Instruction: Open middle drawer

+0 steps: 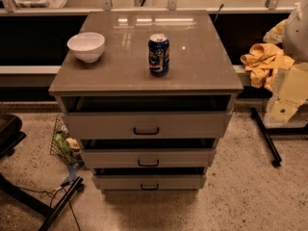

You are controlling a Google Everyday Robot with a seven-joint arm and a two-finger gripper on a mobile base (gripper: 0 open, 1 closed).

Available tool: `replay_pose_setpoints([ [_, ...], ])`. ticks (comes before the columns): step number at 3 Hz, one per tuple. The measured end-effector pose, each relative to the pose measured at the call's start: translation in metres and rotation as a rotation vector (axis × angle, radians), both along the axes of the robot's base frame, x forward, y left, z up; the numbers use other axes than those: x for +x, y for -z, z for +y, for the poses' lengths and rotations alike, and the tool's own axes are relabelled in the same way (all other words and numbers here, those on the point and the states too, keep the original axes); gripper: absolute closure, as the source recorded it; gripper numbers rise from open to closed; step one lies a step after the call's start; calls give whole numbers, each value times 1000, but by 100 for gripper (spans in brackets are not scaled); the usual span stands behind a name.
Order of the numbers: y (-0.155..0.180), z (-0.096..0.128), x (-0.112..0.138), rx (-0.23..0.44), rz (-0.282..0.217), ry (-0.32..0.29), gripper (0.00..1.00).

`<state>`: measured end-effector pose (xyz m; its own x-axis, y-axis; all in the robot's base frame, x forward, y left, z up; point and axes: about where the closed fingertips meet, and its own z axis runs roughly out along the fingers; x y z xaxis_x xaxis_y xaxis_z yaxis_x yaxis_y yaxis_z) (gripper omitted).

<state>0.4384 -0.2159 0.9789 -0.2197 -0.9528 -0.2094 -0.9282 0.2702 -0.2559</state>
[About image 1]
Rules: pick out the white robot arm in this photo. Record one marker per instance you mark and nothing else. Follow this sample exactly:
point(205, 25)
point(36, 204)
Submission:
point(290, 87)

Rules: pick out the black stand leg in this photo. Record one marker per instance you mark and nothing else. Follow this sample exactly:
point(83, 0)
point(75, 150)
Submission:
point(268, 133)

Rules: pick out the blue soda can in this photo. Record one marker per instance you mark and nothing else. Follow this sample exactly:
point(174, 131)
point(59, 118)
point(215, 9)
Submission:
point(158, 56)

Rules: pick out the wire basket with items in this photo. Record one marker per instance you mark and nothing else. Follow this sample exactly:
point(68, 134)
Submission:
point(63, 145)

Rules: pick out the white ceramic bowl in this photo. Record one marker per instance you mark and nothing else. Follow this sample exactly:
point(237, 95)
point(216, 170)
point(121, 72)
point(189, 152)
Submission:
point(87, 47)

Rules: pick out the grey drawer cabinet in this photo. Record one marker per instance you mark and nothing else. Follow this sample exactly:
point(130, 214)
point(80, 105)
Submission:
point(200, 78)

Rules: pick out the blue tape piece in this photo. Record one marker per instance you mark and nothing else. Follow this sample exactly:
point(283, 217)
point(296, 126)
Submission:
point(72, 173)

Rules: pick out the black chair base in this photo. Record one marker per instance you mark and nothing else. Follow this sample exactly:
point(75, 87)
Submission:
point(10, 136)

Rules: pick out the grey drawer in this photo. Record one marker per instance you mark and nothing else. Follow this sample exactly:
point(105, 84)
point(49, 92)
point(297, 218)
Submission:
point(126, 158)
point(165, 125)
point(149, 182)

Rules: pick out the yellow crumpled cloth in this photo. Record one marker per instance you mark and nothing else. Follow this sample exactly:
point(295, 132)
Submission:
point(263, 62)

